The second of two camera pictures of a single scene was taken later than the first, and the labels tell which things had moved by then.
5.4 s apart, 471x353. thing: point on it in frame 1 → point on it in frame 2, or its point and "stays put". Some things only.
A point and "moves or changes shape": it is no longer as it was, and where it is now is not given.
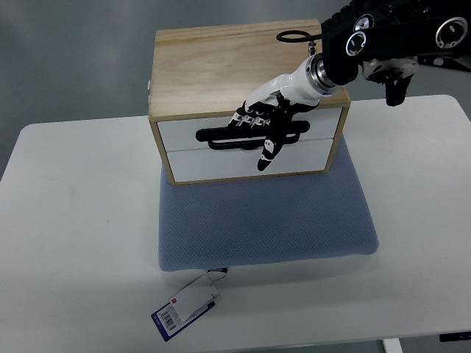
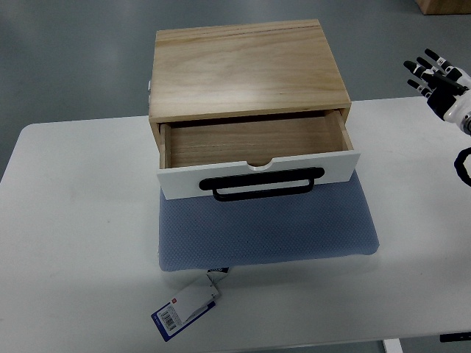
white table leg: x=392 y=346 stays put
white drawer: x=180 y=135 moves or changes shape
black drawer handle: x=266 y=137 → x=263 y=179
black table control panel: x=455 y=336 stays put
